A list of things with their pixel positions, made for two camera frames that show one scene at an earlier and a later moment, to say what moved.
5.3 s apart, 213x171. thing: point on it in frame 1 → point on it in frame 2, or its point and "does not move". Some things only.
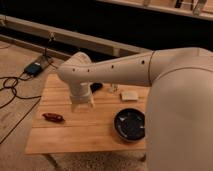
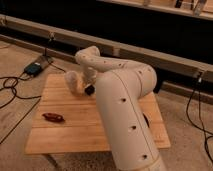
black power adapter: [32, 69] does not move
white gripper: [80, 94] → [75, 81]
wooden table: [59, 129] does not move
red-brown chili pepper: [53, 117] does not move
